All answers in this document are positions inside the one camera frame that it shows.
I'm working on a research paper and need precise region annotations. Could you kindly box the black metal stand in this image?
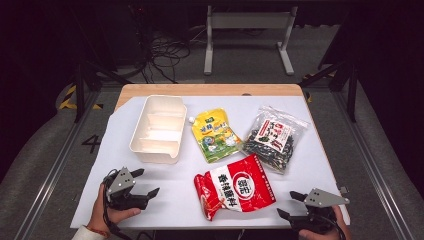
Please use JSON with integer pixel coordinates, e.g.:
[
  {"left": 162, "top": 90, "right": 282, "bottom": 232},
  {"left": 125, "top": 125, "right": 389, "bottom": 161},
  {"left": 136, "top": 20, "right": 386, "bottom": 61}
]
[
  {"left": 71, "top": 59, "right": 134, "bottom": 123},
  {"left": 297, "top": 59, "right": 360, "bottom": 123}
]

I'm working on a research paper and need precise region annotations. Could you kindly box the right hand-held gripper black cable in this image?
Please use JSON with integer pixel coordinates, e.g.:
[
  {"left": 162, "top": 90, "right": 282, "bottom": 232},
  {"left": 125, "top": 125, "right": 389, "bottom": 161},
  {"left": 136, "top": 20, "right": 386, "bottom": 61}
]
[{"left": 328, "top": 214, "right": 348, "bottom": 240}]

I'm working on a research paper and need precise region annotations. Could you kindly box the hand-held gripper black cable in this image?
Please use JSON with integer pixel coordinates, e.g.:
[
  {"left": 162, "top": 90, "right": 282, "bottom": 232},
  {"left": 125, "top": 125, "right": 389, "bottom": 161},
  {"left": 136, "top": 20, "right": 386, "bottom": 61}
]
[
  {"left": 328, "top": 214, "right": 348, "bottom": 240},
  {"left": 101, "top": 169, "right": 134, "bottom": 240}
]

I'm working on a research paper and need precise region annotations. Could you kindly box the left hand-held gripper black cable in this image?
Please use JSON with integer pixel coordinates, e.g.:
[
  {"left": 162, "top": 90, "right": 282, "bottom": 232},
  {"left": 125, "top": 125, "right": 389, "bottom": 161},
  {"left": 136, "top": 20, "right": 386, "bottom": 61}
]
[{"left": 101, "top": 169, "right": 134, "bottom": 240}]

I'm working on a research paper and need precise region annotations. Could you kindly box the red cord bracelet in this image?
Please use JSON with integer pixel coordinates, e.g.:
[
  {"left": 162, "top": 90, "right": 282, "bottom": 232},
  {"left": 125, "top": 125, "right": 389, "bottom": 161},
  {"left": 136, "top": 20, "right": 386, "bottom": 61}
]
[{"left": 85, "top": 225, "right": 111, "bottom": 239}]

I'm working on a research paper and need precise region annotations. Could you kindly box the tangle of black floor cables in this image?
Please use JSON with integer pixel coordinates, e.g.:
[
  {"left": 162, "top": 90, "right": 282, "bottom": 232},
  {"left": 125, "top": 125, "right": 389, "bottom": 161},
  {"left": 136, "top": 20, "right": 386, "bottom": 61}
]
[{"left": 128, "top": 24, "right": 208, "bottom": 85}]

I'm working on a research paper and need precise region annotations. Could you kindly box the white paper sheet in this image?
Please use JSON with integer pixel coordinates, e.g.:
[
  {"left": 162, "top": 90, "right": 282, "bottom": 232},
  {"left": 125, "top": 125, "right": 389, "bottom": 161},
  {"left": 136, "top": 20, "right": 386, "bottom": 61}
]
[{"left": 70, "top": 95, "right": 351, "bottom": 231}]

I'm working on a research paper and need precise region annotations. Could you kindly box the red and white seasoning packet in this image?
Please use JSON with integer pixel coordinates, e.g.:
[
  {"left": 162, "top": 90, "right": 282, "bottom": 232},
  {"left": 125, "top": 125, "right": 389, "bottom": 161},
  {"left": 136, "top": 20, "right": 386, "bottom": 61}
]
[{"left": 193, "top": 153, "right": 277, "bottom": 222}]

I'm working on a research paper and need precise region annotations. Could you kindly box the clear bag of dark seaweed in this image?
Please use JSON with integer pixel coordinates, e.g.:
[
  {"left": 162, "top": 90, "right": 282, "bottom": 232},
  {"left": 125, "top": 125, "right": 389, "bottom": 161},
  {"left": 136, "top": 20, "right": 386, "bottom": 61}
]
[{"left": 242, "top": 105, "right": 311, "bottom": 175}]

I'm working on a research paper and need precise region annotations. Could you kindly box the white plastic storage box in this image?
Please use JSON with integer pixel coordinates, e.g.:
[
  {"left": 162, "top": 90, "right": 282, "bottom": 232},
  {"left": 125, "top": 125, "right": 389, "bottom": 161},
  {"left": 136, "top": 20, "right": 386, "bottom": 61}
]
[{"left": 128, "top": 94, "right": 189, "bottom": 165}]

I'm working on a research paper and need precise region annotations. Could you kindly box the person's right hand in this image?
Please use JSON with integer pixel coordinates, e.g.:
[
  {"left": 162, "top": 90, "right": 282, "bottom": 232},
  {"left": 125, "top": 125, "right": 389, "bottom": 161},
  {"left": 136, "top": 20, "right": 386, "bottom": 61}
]
[{"left": 298, "top": 204, "right": 352, "bottom": 240}]

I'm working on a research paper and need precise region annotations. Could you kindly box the yellow and black floor tape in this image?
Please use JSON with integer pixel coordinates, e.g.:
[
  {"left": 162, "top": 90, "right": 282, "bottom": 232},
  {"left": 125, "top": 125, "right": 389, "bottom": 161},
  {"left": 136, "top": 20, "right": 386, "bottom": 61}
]
[{"left": 58, "top": 84, "right": 103, "bottom": 111}]

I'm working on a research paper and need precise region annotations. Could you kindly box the white metal stand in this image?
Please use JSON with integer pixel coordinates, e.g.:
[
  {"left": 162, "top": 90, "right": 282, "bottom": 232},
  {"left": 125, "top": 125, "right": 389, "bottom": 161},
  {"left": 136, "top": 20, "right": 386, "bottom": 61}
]
[{"left": 203, "top": 4, "right": 299, "bottom": 76}]

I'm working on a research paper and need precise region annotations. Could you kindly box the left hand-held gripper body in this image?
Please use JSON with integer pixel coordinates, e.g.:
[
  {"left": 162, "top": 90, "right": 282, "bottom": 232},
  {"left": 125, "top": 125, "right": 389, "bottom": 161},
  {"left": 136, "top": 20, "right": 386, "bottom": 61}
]
[{"left": 103, "top": 166, "right": 150, "bottom": 211}]

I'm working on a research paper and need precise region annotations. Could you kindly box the aluminium floor rail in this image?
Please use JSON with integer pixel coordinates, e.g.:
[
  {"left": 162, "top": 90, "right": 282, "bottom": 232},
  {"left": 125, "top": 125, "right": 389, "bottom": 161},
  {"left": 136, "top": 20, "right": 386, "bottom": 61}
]
[
  {"left": 332, "top": 89, "right": 415, "bottom": 240},
  {"left": 14, "top": 89, "right": 102, "bottom": 240}
]

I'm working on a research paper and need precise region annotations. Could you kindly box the person's left hand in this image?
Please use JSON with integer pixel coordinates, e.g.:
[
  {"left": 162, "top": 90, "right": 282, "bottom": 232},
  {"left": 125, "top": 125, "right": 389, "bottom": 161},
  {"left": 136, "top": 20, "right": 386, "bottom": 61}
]
[{"left": 86, "top": 182, "right": 142, "bottom": 232}]

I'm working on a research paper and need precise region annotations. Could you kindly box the yellow spout pouch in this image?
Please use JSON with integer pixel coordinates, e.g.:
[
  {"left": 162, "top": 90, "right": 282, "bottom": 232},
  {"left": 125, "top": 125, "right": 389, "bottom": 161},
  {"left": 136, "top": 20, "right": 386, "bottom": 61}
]
[{"left": 187, "top": 107, "right": 244, "bottom": 165}]

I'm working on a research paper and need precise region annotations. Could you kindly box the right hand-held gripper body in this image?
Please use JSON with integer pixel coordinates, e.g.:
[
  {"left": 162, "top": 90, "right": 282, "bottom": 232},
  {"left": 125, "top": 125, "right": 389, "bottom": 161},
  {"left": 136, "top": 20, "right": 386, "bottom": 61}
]
[{"left": 288, "top": 187, "right": 351, "bottom": 235}]

